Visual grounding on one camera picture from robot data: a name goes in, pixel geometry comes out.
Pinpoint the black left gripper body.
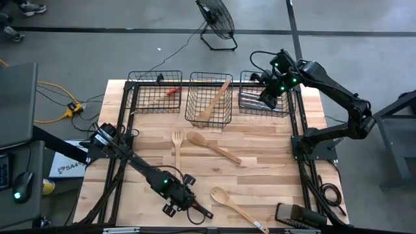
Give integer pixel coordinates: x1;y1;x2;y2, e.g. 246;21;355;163
167;181;198;213

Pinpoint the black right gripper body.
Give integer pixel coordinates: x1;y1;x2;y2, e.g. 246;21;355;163
268;70;295;96

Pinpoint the wooden spork with label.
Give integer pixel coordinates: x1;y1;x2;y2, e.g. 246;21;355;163
209;186;270;234

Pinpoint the wooden spoon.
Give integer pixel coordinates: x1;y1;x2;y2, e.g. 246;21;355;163
186;130;242;165

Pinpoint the wooden salad fork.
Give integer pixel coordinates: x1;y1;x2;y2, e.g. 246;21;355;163
171;129;185;179

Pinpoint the red spatula wooden handle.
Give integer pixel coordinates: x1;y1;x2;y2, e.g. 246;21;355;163
129;86;181;115

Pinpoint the black floor fan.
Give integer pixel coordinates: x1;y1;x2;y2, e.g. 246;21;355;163
194;0;239;52

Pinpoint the white printed box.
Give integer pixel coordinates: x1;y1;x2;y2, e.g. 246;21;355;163
48;139;89;179

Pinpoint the black metal stand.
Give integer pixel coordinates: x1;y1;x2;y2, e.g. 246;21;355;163
372;89;416;191

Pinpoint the yellow round object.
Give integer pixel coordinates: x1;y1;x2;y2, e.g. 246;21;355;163
42;178;56;196

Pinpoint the black desk support bar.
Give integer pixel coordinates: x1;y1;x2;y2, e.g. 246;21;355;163
31;125;89;164

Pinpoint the grey desk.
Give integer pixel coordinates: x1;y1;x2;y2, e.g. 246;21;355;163
0;140;46;228

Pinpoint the black computer mouse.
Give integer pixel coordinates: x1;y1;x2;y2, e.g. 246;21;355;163
12;171;34;205

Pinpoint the black keyboard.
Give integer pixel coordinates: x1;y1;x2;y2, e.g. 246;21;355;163
0;152;14;192

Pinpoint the grey desk monitor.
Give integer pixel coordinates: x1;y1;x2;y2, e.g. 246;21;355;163
0;62;39;151

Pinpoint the person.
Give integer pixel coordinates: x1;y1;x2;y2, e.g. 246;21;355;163
0;0;47;43

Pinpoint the black wire basket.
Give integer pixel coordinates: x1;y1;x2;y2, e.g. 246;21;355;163
126;70;183;115
239;70;293;118
184;71;234;129

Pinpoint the silver metal bracket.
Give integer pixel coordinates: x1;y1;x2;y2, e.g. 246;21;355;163
283;228;322;234
102;227;141;234

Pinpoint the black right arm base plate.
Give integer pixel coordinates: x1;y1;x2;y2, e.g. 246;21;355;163
291;135;339;162

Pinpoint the black fan cable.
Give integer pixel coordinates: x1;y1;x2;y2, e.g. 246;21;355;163
138;21;209;81

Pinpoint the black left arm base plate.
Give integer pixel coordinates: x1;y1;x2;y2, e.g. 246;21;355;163
84;139;135;160

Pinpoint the coiled black cable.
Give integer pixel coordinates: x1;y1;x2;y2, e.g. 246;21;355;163
317;174;348;218

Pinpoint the steel box grater black handle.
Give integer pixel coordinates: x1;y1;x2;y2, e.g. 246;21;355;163
274;201;328;229

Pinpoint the yellow extension cord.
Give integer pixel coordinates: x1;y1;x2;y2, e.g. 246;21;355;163
0;58;84;125

